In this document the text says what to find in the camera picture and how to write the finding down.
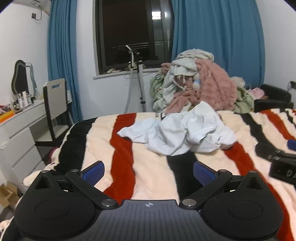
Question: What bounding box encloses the plaid cloth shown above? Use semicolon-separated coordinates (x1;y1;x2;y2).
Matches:
174;74;186;86

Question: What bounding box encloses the black armchair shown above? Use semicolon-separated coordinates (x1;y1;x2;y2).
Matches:
254;84;294;113

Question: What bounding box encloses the striped fleece blanket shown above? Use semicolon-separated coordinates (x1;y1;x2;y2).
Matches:
0;108;296;241

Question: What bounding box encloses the white shirt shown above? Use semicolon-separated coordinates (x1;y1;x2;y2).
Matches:
117;101;237;156

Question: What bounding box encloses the green printed garment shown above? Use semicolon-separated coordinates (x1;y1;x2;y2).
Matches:
150;74;167;102

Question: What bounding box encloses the cardboard box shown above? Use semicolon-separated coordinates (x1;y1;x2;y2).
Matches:
0;181;21;210

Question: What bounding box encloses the plain green garment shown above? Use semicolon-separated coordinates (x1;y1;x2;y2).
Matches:
234;86;255;114

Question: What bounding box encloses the pink clothing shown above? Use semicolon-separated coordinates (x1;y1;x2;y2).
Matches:
249;88;265;99

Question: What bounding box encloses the white chair with black frame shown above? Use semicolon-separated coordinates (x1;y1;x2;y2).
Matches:
35;78;73;147

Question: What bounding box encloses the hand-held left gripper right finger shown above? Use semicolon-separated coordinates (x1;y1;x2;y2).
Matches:
179;161;263;209

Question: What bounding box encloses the grey white garment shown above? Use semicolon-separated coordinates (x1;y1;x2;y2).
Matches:
153;60;197;110

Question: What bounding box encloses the orange box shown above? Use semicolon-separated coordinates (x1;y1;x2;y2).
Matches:
0;110;16;123

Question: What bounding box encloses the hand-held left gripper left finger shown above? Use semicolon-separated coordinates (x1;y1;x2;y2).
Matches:
32;161;119;209

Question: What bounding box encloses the row of cosmetic bottles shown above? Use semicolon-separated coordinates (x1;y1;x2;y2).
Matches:
10;91;36;110

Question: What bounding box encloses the wavy framed mirror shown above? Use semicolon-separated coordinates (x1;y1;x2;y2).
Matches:
11;60;38;96

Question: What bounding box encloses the small beige cloth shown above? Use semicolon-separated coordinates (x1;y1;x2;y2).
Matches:
106;67;130;75

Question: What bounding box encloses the pink fuzzy blanket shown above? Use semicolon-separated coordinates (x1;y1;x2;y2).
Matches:
161;59;237;114

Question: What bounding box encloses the white fluffy cloth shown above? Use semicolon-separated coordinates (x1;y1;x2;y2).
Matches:
230;76;246;88

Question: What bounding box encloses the white desk with drawers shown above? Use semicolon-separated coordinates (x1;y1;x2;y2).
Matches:
0;98;48;194

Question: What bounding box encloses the cream garment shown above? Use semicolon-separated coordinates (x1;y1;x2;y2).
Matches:
172;49;215;70

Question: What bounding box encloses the garment steamer stand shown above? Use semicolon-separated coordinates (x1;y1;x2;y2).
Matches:
124;45;148;114

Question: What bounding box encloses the wall outlet with cable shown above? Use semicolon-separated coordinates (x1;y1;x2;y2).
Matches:
31;9;50;25

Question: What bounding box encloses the white air conditioner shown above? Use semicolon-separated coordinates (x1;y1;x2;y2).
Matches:
20;0;48;8

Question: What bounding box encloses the dark window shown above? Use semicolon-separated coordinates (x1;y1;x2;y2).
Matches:
92;0;175;76

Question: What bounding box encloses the blue curtain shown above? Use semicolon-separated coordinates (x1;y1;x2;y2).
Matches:
47;0;83;126
171;0;266;87

